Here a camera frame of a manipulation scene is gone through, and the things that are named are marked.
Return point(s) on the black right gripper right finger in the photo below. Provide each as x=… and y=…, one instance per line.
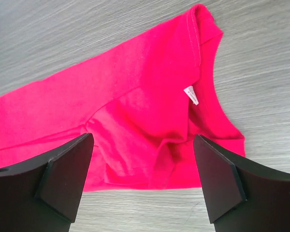
x=241, y=195

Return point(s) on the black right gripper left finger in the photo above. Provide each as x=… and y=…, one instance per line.
x=42, y=194

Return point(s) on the red t shirt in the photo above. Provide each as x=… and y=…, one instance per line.
x=143, y=101

